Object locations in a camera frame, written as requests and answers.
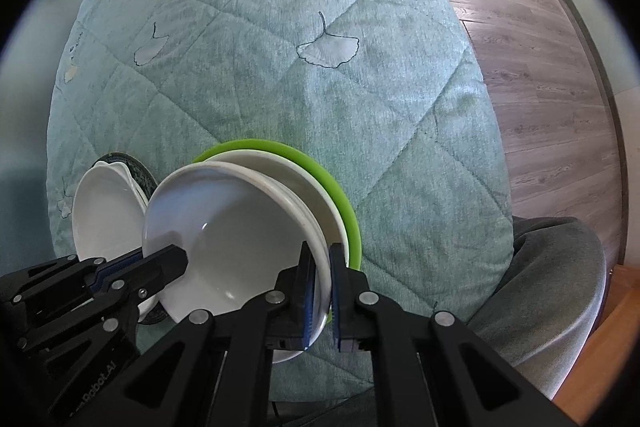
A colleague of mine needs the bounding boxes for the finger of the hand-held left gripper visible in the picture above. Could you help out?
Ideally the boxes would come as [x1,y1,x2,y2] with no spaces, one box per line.
[20,244,190,354]
[0,254,152,334]

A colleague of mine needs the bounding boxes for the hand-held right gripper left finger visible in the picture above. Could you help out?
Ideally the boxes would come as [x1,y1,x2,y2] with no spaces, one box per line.
[60,241,321,427]

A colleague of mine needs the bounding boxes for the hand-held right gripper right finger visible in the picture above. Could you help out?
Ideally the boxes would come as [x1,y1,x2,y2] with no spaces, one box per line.
[327,244,591,427]

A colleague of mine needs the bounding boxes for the white bowl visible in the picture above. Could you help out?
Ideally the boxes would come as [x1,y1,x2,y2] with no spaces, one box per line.
[144,161,333,364]

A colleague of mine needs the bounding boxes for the white eared plate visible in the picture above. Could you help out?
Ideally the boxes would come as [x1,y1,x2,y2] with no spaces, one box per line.
[71,161,161,323]

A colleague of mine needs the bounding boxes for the green plate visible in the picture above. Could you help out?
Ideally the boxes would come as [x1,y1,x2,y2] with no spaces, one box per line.
[192,138,362,272]

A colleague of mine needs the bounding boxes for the blue patterned plate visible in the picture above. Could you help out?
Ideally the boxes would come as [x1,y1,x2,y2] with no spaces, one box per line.
[102,152,168,324]

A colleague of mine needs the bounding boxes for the grey-green chair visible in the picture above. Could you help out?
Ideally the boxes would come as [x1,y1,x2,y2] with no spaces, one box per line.
[470,216,609,400]

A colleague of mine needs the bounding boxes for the teal quilted blanket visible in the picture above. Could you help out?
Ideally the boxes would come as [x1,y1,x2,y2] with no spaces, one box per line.
[45,0,516,408]

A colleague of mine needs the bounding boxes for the light wooden furniture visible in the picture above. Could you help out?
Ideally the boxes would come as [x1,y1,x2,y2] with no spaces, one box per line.
[560,264,640,413]

